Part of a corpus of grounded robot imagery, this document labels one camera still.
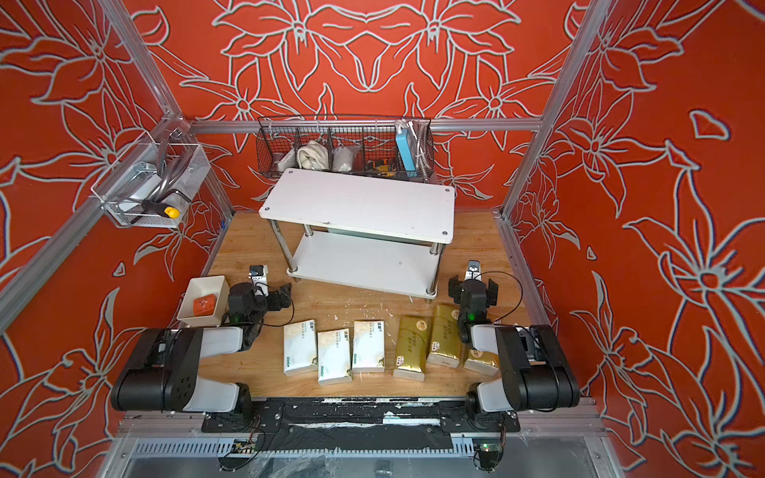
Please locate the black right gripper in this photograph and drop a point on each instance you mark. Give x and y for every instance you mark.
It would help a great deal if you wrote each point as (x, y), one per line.
(473, 287)

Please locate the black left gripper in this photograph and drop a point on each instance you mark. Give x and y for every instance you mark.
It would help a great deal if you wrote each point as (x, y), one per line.
(278, 297)

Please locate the white tissue pack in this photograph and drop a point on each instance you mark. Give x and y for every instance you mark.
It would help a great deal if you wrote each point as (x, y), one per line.
(300, 348)
(334, 357)
(369, 347)

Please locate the gold tissue pack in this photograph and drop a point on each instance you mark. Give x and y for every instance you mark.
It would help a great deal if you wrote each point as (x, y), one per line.
(412, 348)
(445, 344)
(481, 362)

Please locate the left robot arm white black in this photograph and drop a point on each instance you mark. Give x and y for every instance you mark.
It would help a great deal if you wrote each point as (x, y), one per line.
(162, 372)

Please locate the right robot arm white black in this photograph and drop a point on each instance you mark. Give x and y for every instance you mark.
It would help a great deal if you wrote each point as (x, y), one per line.
(534, 373)

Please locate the white two-tier shelf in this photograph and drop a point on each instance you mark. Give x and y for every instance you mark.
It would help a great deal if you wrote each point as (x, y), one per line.
(378, 234)

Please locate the white square tray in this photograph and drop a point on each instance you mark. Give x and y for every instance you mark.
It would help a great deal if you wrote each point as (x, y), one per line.
(198, 287)

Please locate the orange block in tray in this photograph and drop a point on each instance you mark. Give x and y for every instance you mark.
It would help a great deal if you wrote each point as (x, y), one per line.
(204, 306)

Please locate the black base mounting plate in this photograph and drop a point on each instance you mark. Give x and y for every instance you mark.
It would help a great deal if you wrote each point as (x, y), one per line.
(451, 415)

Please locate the white cloth roll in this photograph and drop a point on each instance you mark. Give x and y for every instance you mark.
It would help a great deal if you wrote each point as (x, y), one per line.
(313, 156)

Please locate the blue box in basket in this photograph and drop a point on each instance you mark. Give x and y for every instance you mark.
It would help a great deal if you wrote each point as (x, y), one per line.
(405, 143)

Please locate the white cup in basket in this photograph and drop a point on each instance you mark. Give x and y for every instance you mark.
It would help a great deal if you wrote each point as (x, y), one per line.
(344, 158)

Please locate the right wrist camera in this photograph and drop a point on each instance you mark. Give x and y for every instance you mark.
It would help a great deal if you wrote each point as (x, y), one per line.
(473, 270)

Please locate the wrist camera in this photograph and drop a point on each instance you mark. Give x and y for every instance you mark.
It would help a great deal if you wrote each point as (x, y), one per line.
(257, 275)
(473, 270)

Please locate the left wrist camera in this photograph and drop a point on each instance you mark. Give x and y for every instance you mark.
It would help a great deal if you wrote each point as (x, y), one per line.
(257, 275)

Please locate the yellow handled tool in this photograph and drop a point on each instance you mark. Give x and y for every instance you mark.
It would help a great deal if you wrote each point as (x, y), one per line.
(156, 212)

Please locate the clear plastic wall bin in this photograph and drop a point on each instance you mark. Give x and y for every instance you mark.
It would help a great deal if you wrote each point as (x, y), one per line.
(162, 171)

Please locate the black wire basket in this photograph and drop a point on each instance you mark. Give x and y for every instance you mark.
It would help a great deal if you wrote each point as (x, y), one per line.
(381, 147)

